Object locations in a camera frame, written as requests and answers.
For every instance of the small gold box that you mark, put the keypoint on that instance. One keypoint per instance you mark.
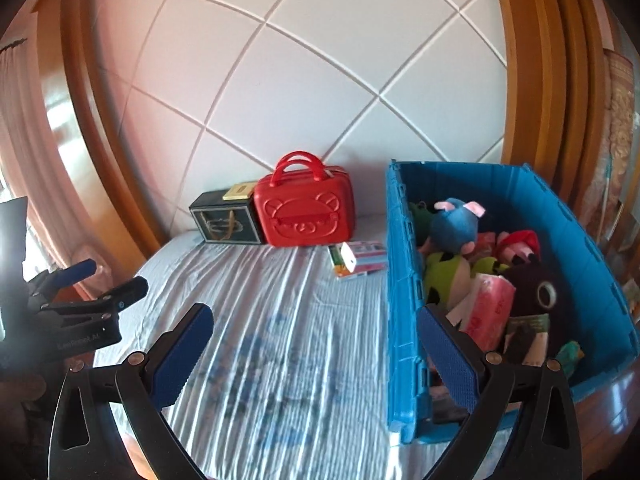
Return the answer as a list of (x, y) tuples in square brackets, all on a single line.
[(239, 191)]

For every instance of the wood framed padded headboard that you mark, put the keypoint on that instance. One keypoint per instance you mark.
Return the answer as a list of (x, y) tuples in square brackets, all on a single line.
[(300, 60)]

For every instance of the red carry case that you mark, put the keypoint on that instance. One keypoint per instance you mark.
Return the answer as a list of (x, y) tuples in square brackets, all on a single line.
[(305, 210)]

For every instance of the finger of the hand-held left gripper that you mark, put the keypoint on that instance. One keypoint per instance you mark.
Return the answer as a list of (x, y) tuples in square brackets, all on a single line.
[(75, 270), (125, 292)]

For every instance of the blue plastic crate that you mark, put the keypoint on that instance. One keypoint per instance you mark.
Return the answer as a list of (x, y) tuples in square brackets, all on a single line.
[(400, 285)]

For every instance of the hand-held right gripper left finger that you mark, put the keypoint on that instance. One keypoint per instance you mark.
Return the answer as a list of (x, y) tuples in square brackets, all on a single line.
[(180, 355)]

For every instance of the pink pig plush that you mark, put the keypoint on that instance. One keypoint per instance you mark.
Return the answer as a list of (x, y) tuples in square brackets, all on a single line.
[(520, 242)]

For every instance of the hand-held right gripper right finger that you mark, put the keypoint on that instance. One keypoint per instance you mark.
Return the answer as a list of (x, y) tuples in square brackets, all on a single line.
[(450, 360)]

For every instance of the pink and white box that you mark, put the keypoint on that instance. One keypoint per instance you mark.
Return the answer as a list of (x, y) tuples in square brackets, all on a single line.
[(367, 255)]

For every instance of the black plush toy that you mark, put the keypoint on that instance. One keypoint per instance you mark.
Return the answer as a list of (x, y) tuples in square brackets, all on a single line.
[(535, 290)]

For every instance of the rolled patterned carpet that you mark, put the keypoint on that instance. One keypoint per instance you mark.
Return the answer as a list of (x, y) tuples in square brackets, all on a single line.
[(620, 135)]

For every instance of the orange and green box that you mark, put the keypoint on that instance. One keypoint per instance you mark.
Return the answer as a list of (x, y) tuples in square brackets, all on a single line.
[(337, 262)]

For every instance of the black gift box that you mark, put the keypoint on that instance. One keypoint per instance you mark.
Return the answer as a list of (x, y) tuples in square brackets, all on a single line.
[(225, 225)]

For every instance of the dark green plush toy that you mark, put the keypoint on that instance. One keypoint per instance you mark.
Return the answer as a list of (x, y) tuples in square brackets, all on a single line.
[(420, 220)]

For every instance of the blue mouse plush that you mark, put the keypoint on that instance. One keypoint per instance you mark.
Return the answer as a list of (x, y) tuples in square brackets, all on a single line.
[(450, 227)]

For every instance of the lime green frog plush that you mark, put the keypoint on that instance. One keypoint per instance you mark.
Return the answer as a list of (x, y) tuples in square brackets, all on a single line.
[(445, 275)]

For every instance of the pink floral tissue pack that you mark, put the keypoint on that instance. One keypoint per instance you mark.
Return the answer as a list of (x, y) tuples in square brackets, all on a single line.
[(490, 310)]

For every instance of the green plastic packet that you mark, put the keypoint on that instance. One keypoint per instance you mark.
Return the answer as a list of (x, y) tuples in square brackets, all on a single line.
[(570, 355)]

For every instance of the pink curtain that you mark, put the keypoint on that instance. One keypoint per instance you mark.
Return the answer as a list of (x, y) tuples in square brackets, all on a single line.
[(30, 135)]

